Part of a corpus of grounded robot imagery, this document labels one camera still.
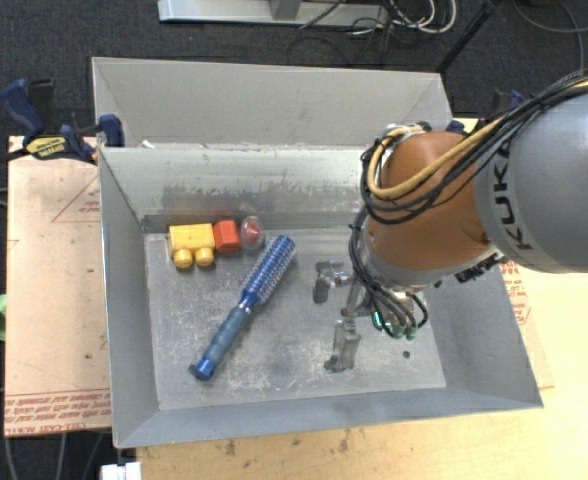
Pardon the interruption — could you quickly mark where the orange-red toy block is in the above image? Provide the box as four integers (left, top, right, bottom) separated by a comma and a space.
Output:
212, 219, 242, 255

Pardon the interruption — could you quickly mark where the yellow toy building block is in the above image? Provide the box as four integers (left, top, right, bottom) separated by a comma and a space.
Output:
167, 222, 217, 270

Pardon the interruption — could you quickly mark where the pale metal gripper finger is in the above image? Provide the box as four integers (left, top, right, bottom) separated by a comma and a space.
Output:
323, 317, 363, 374
312, 260, 352, 304

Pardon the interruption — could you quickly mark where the brown cardboard board red print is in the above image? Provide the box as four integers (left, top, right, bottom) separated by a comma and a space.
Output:
3, 135, 558, 438

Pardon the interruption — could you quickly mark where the clear cup with red piece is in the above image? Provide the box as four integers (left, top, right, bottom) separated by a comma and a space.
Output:
239, 215, 267, 251

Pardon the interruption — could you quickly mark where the blue round hairbrush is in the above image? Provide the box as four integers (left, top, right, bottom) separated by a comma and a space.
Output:
188, 234, 298, 382

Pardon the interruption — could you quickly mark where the grey metal bin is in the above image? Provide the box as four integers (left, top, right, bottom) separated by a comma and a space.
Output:
91, 56, 545, 450

